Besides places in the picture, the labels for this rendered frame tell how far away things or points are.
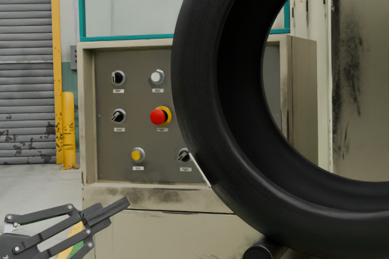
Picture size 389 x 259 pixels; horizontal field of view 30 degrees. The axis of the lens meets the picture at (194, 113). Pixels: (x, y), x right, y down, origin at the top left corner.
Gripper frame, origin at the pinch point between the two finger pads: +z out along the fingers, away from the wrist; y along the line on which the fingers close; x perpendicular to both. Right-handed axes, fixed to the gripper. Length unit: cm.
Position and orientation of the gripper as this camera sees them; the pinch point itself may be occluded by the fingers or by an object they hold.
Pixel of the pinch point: (106, 213)
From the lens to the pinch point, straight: 109.6
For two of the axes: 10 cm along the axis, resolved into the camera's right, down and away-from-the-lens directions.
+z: 8.2, -4.1, 4.0
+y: 4.9, 8.6, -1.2
